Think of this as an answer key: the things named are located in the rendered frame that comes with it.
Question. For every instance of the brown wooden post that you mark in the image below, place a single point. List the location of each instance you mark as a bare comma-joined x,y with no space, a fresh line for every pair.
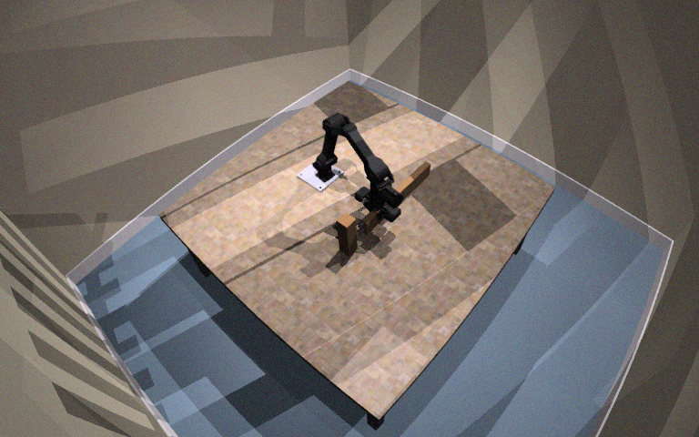
347,234

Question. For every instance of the light wooden board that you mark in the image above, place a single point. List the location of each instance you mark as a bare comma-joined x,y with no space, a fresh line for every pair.
369,222

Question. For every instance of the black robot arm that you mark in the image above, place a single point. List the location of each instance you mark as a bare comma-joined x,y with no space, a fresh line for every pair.
375,168

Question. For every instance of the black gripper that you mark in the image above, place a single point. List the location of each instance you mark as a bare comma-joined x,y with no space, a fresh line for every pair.
371,202

